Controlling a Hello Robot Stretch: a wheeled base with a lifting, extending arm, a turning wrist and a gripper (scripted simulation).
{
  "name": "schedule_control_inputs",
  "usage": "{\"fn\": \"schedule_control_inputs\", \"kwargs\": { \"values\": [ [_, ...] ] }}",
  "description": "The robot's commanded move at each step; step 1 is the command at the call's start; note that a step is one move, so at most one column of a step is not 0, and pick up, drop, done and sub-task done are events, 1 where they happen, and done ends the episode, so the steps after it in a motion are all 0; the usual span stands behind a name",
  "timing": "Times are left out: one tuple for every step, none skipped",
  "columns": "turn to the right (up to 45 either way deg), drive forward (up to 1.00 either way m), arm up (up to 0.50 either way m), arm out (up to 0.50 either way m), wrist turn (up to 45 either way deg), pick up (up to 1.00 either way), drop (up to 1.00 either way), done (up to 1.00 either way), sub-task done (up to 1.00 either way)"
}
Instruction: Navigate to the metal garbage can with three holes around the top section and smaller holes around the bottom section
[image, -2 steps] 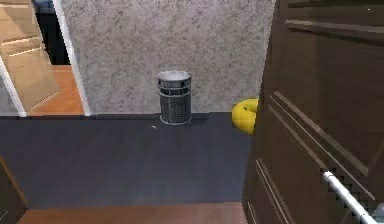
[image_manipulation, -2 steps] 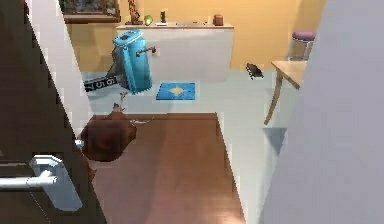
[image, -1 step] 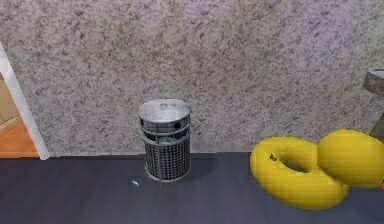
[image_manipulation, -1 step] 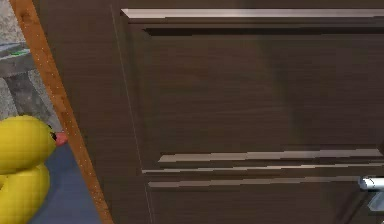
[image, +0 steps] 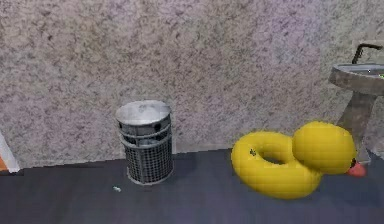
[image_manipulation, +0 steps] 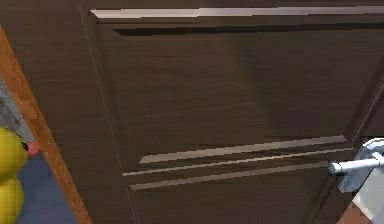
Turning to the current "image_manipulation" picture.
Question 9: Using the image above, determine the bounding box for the dark brown panelled door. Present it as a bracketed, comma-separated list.
[0, 0, 384, 224]

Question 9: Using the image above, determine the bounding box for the silver door handle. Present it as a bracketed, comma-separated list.
[327, 137, 384, 194]

